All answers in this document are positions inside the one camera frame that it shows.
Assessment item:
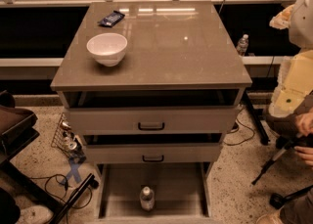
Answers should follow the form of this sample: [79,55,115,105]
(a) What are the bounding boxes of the person's leg brown trousers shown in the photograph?
[280,189,313,224]

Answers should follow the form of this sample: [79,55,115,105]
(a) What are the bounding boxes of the top drawer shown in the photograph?
[61,89,243,135]

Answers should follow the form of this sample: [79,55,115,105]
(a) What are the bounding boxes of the black floor cable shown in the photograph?
[29,173,94,210]
[223,116,256,147]

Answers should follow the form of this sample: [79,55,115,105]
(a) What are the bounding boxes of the background water bottle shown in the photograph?
[236,34,248,56]

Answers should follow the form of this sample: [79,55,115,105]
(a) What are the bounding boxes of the clear plastic bottle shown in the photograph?
[140,186,155,211]

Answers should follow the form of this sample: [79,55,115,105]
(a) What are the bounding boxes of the person's hand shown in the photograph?
[295,112,313,136]

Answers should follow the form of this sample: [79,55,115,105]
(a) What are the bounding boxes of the black stand leg right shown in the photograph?
[243,92,270,146]

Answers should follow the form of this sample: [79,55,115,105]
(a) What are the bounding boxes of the blue snack packet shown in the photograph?
[98,11,125,27]

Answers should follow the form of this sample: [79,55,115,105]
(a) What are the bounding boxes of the blue tape cross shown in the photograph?
[63,157,86,183]

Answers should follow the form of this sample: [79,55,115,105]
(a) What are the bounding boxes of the white shoe bottom left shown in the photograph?
[16,205,53,224]

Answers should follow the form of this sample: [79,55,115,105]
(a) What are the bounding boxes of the white bowl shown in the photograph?
[86,33,128,67]

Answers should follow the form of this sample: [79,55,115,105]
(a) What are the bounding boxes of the middle drawer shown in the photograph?
[82,133,224,163]

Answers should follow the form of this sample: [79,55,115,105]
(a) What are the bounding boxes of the open bottom drawer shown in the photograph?
[95,163,211,224]

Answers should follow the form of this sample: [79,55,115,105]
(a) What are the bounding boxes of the black floor cable left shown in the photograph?
[29,173,94,210]

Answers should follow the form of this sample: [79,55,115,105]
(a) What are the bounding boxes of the tan shoe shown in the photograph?
[255,210,284,224]

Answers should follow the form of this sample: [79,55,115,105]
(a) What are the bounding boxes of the black floor cable right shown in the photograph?
[223,116,256,147]

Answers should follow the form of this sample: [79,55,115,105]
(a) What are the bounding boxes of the wire basket with cans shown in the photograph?
[51,113,85,159]

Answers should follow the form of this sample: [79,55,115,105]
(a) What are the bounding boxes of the black tripod leg left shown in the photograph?
[49,173,99,224]

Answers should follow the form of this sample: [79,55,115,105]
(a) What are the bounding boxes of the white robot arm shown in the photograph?
[269,0,313,117]

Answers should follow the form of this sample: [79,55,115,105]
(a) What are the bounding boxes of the dark chair left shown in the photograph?
[0,90,61,224]

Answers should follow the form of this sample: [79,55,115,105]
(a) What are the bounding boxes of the grey drawer cabinet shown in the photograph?
[50,0,253,224]

